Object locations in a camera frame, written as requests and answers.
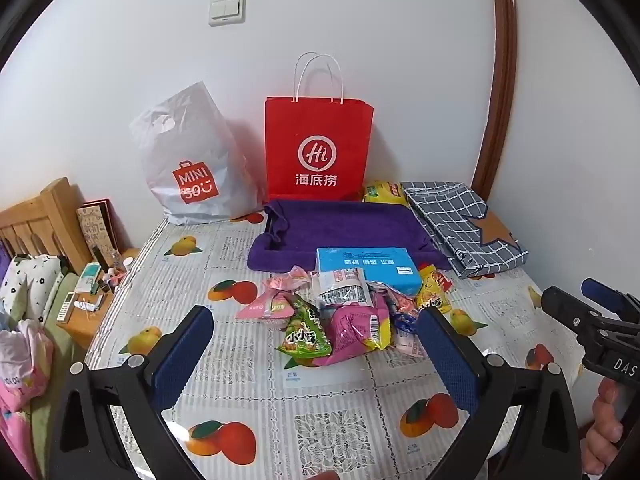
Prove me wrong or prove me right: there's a white remote control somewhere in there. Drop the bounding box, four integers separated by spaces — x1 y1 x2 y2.
56 291 78 322

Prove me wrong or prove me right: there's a small pink snack packet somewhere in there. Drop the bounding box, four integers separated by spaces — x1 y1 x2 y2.
270 265 313 293

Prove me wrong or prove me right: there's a blue tissue pack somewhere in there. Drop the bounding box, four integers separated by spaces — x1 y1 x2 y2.
315 246 423 296

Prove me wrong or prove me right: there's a brown wooden door frame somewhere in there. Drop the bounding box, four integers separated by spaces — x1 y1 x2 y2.
472 0 518 201

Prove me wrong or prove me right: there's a white floral pillow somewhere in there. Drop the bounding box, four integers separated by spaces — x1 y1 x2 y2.
0 255 68 321

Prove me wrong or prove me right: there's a green white box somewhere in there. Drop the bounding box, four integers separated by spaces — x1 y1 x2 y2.
74 261 103 295

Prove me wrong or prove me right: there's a green snack packet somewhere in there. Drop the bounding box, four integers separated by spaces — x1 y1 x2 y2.
276 295 333 361

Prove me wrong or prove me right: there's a white wall light switch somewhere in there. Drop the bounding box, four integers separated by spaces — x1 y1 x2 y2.
209 0 247 26

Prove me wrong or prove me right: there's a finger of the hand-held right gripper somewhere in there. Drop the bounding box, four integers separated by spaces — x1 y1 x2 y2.
542 286 609 334
581 278 640 319

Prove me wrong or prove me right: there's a wooden bed headboard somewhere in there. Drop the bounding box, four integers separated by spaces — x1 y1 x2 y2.
0 177 96 273

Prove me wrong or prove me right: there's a grey checked folded cloth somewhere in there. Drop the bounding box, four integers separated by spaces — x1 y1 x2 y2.
400 180 530 279

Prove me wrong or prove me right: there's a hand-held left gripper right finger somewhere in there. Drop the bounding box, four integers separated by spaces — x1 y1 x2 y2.
416 307 586 480

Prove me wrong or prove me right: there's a yellow snack packet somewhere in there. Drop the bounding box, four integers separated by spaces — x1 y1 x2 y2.
416 265 453 313

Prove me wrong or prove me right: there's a red paper bag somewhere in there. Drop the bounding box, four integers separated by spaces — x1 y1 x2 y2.
264 52 375 203

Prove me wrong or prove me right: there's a white plastic shopping bag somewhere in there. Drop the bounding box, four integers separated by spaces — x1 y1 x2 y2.
129 81 263 226

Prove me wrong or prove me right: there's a wooden nightstand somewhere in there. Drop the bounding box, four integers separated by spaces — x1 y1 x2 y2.
56 247 141 351

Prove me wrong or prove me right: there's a purple towel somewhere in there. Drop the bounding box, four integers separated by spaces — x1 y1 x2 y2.
247 199 451 273

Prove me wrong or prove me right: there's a pink peach snack packet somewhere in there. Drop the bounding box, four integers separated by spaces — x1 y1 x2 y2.
235 287 296 321

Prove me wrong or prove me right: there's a fruit print tablecloth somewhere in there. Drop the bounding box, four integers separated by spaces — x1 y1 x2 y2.
82 212 586 480

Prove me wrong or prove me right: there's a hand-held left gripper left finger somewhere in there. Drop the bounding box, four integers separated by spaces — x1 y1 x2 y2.
47 304 216 480

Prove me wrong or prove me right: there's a pink white bedding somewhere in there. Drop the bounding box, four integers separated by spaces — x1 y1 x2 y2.
0 317 55 480

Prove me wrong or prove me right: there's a person's right hand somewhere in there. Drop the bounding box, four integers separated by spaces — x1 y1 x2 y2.
582 379 633 476

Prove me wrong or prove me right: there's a magenta snack packet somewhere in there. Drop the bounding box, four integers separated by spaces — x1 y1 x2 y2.
317 292 393 361

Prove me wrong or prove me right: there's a blue red candy packet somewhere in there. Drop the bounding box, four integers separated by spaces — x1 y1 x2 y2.
385 285 421 333

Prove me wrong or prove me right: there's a pale pink red-label packet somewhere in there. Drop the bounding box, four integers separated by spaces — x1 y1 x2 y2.
312 268 373 308

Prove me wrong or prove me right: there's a green bed sheet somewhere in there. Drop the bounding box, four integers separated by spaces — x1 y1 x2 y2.
30 270 86 451

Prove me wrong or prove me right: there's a yellow chips bag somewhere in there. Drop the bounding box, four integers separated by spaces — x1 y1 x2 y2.
362 181 408 207

